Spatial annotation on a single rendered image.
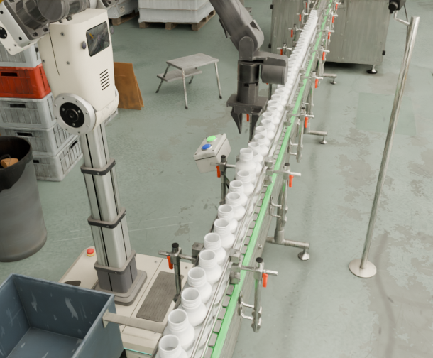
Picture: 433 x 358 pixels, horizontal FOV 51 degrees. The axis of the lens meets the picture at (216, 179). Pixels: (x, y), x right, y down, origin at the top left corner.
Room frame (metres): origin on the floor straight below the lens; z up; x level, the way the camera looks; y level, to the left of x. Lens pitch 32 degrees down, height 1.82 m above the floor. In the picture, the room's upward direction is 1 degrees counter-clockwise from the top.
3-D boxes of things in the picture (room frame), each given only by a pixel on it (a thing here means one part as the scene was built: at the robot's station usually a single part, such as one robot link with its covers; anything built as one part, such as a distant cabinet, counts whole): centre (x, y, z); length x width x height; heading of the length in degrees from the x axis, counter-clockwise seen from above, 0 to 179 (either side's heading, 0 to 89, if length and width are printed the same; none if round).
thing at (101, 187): (1.54, 0.47, 0.74); 0.11 x 0.11 x 0.40; 74
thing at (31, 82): (3.23, 1.33, 0.78); 0.61 x 0.41 x 0.22; 170
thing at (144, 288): (1.53, 0.46, 0.24); 0.68 x 0.53 x 0.41; 74
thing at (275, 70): (1.11, -0.13, 1.47); 0.12 x 0.09 x 0.12; 72
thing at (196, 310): (0.62, 0.05, 1.08); 0.06 x 0.06 x 0.17
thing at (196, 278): (0.68, 0.04, 1.08); 0.06 x 0.06 x 0.17
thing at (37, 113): (3.22, 1.32, 0.55); 0.61 x 0.41 x 0.22; 171
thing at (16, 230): (2.18, 1.25, 0.32); 0.45 x 0.45 x 0.64
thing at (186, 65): (4.60, 0.29, 0.21); 0.61 x 0.47 x 0.41; 37
